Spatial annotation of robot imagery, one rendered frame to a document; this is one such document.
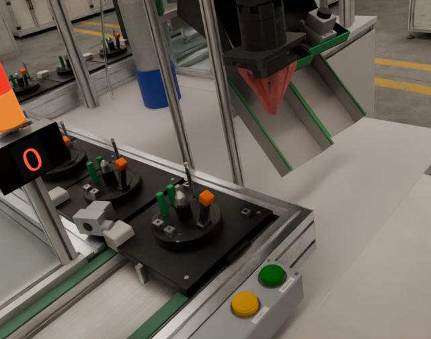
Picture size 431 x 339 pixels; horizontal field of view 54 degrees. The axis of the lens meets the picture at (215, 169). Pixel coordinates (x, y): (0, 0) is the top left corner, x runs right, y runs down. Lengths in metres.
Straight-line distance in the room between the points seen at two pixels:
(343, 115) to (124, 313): 0.67
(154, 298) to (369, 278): 0.39
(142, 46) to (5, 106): 1.01
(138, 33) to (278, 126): 0.84
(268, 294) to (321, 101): 0.53
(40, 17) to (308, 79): 8.91
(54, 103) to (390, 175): 1.38
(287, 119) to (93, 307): 0.55
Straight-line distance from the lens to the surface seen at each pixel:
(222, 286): 0.73
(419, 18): 4.97
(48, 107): 1.93
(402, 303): 0.82
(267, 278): 0.70
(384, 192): 1.06
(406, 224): 0.97
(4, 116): 0.70
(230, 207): 0.86
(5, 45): 8.17
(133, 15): 1.63
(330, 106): 1.06
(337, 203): 1.02
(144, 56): 1.66
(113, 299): 0.83
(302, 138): 0.95
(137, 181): 0.99
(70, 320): 0.83
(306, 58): 0.87
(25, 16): 9.69
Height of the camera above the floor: 1.48
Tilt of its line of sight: 31 degrees down
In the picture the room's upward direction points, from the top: 12 degrees counter-clockwise
